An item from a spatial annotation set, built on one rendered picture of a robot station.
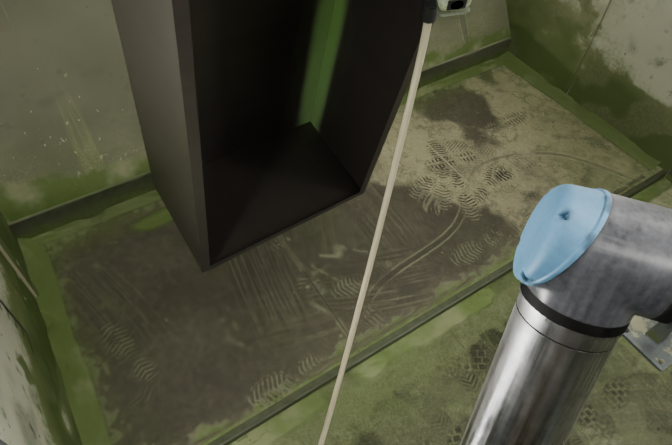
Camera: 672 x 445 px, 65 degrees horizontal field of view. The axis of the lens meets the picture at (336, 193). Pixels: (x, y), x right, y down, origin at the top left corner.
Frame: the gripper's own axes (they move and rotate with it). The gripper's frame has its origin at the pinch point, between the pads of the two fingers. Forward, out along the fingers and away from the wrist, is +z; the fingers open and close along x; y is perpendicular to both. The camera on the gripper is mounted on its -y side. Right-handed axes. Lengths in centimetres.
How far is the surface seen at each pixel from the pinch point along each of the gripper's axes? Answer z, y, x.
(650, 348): -86, 144, -69
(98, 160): 115, 125, 31
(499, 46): -82, 202, 101
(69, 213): 130, 131, 13
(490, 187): -48, 167, 9
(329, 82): 19, 83, 27
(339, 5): 13, 57, 36
